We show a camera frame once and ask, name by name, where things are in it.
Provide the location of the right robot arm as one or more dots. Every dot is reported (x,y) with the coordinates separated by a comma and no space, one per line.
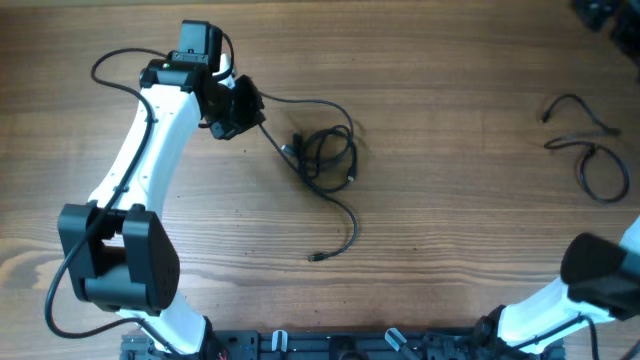
(598,283)

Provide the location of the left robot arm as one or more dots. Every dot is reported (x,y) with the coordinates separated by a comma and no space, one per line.
(117,253)

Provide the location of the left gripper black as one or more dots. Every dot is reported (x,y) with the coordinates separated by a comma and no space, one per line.
(251,114)

